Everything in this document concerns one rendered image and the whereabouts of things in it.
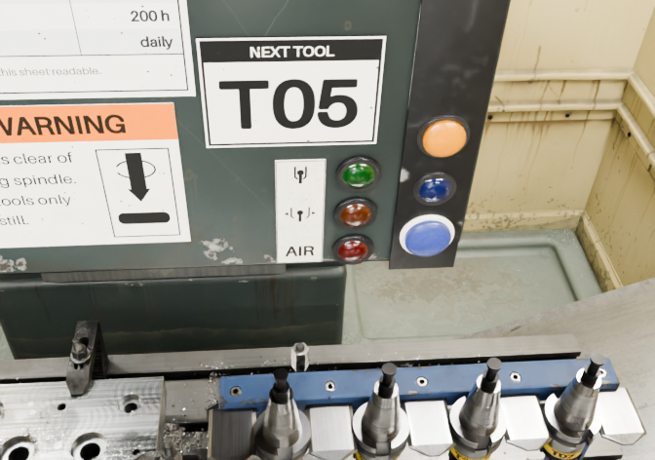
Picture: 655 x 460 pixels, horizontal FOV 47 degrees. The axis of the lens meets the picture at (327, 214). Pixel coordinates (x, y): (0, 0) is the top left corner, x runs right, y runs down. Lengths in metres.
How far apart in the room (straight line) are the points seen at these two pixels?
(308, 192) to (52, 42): 0.17
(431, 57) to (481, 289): 1.52
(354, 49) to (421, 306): 1.47
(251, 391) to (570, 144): 1.20
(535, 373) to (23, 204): 0.65
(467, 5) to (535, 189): 1.57
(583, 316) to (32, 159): 1.34
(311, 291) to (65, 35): 1.16
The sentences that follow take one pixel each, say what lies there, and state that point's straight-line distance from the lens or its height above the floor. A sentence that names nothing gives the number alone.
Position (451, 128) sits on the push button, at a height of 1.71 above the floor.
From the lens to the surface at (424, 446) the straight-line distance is 0.87.
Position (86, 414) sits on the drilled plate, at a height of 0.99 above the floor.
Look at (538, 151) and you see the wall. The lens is 1.88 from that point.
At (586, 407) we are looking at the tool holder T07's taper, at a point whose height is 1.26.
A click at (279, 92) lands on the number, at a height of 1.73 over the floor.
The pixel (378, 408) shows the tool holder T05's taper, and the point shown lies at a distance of 0.82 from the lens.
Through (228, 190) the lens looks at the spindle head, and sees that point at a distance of 0.46.
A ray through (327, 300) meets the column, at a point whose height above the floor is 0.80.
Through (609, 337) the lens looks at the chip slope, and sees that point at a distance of 1.62.
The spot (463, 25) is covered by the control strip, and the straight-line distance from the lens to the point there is 0.41.
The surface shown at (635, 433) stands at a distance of 0.95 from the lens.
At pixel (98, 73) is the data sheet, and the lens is 0.42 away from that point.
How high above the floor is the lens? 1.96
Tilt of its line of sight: 42 degrees down
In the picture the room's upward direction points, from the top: 2 degrees clockwise
